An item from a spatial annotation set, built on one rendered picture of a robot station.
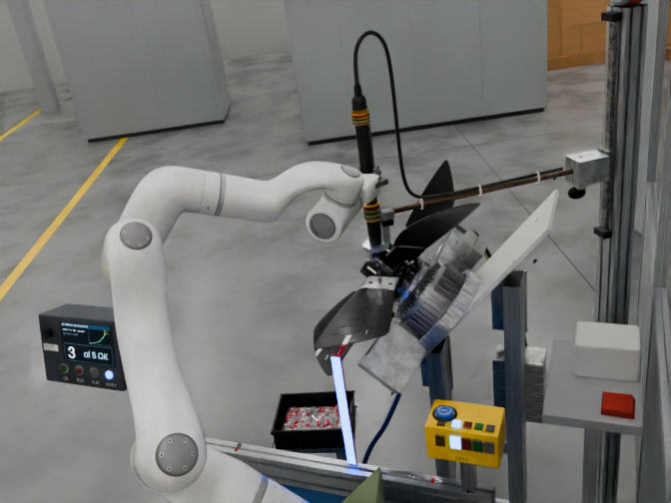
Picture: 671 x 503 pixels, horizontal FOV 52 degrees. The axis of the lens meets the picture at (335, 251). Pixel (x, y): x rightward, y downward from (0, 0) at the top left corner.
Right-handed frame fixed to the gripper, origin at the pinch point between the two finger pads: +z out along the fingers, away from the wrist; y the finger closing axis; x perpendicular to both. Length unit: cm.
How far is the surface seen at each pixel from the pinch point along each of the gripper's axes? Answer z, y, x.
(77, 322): -40, -70, -26
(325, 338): -21.5, -8.9, -36.5
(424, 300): 0.4, 11.7, -36.7
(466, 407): -33, 29, -43
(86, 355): -42, -68, -34
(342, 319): -15.9, -5.7, -34.0
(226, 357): 111, -138, -151
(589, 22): 816, 24, -103
